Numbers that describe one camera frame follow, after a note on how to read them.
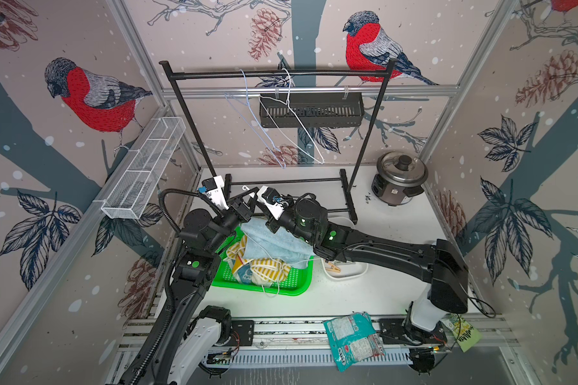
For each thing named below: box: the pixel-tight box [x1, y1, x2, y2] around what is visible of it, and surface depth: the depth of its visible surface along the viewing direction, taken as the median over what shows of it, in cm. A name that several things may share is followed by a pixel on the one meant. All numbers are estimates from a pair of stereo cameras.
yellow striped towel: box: [225, 235, 291, 282], surface depth 82 cm
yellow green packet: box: [440, 312, 483, 353], surface depth 74 cm
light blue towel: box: [240, 217, 316, 268], surface depth 81 cm
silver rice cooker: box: [371, 150, 429, 207], surface depth 97 cm
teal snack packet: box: [323, 311, 387, 373], surface depth 71 cm
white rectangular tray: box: [321, 258, 369, 280], surface depth 86 cm
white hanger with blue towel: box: [241, 186, 316, 268], surface depth 81 cm
